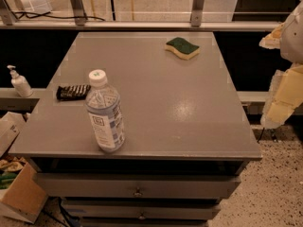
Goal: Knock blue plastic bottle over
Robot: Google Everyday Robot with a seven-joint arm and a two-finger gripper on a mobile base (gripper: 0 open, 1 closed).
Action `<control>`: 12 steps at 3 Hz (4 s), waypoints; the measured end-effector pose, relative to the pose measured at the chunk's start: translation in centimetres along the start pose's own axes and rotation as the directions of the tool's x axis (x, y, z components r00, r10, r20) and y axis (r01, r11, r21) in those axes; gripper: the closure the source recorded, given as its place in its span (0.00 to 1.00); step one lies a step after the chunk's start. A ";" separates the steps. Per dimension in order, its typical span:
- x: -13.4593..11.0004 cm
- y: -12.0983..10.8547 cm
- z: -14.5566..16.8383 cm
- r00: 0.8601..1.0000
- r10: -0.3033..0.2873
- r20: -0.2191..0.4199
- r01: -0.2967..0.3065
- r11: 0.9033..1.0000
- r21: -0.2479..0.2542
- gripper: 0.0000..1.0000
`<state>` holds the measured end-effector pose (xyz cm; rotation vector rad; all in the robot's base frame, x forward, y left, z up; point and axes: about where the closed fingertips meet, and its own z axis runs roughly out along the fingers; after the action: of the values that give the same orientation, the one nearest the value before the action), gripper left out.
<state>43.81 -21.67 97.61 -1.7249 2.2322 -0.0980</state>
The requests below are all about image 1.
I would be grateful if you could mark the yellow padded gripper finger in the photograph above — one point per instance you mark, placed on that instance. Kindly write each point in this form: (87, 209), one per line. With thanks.
(285, 95)
(272, 40)

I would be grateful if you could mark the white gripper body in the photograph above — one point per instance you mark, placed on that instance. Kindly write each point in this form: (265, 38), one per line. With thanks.
(294, 40)

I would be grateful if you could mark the clear blue-labelled plastic bottle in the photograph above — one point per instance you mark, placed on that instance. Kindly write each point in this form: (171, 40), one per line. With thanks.
(104, 110)

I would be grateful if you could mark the white pump dispenser bottle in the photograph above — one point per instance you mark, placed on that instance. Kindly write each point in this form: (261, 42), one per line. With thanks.
(19, 82)

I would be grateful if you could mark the green and yellow sponge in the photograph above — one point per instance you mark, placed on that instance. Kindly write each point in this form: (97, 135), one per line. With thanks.
(182, 48)

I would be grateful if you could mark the grey drawer cabinet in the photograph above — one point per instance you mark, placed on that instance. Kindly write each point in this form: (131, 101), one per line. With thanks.
(181, 118)

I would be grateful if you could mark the black snack bar wrapper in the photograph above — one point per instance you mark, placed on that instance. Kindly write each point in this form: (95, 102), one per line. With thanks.
(73, 92)

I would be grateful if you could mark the top grey drawer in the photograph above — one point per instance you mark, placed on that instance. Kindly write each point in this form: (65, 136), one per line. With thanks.
(137, 186)

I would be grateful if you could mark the grey drawer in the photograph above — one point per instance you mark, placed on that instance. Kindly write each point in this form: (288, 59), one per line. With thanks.
(137, 186)
(142, 209)

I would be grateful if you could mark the white device on shelf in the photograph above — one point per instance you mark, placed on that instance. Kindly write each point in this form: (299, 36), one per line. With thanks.
(33, 6)

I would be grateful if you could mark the white paper box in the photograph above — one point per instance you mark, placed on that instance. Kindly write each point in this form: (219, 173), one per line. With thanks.
(10, 126)

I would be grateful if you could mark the cardboard box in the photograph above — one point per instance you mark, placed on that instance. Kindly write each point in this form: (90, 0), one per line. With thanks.
(24, 199)

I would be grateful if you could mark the metal shelf rail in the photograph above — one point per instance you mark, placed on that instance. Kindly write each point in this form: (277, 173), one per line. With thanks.
(144, 26)

